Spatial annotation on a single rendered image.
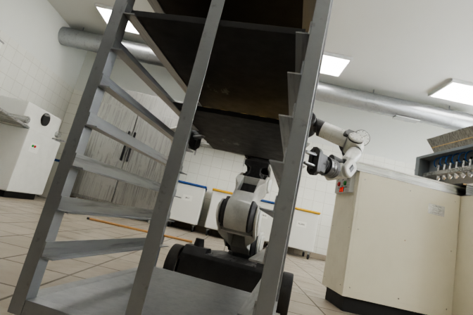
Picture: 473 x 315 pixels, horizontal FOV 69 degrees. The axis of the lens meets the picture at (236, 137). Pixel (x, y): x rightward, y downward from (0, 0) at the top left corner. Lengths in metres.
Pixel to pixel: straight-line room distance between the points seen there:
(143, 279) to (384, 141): 6.72
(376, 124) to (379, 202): 4.96
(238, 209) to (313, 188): 5.15
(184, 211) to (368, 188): 3.97
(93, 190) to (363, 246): 4.54
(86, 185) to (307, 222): 3.61
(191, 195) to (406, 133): 4.28
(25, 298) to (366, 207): 1.91
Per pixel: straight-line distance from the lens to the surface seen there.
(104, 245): 0.98
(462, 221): 2.63
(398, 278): 2.43
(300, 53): 0.81
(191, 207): 5.83
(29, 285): 0.81
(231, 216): 1.54
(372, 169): 2.37
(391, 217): 2.39
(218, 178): 6.48
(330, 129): 1.90
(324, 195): 6.67
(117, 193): 5.83
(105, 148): 6.00
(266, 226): 5.81
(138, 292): 0.70
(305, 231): 5.90
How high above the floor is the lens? 0.38
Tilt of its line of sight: 13 degrees up
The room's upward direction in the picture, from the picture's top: 13 degrees clockwise
